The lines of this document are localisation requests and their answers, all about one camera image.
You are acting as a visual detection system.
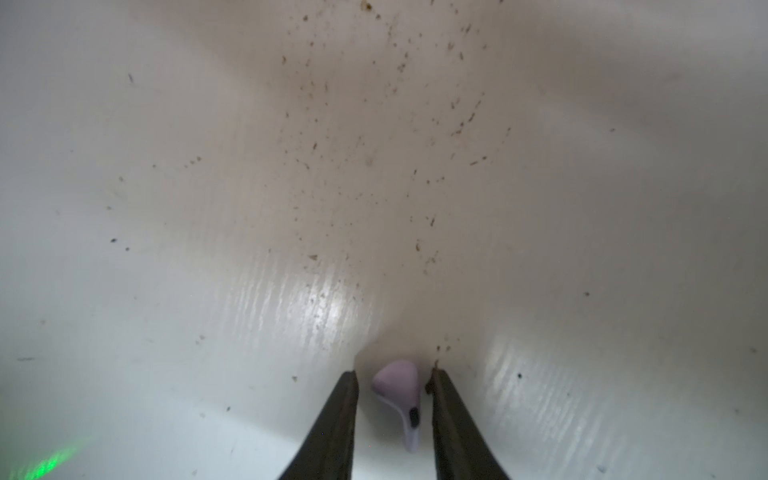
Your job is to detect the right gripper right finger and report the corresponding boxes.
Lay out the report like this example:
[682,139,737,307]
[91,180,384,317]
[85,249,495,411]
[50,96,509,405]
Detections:
[425,367,510,480]

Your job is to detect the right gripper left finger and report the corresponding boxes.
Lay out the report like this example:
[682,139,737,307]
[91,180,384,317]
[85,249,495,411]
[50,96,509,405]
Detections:
[280,371,359,480]

